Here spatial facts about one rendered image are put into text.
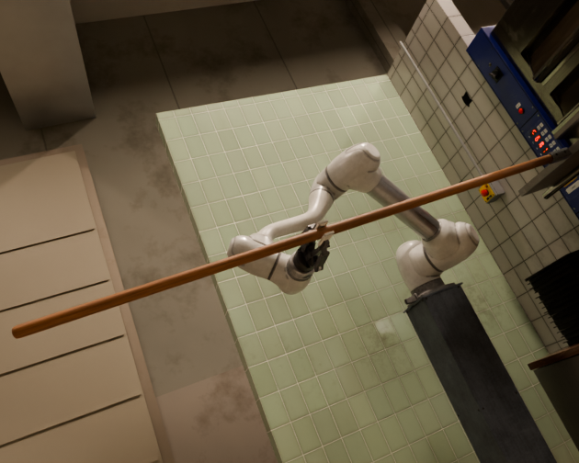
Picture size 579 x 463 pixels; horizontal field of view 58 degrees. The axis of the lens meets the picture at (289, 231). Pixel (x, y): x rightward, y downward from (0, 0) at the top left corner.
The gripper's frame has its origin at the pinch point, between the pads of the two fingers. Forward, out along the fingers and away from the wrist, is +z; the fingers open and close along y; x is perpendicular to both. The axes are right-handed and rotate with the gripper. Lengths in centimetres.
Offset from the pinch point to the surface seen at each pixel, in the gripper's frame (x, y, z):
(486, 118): -157, -58, -70
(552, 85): -156, -43, -28
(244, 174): -35, -91, -123
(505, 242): -155, 3, -106
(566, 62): -156, -46, -16
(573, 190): -151, 2, -48
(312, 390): -19, 32, -123
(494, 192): -149, -21, -87
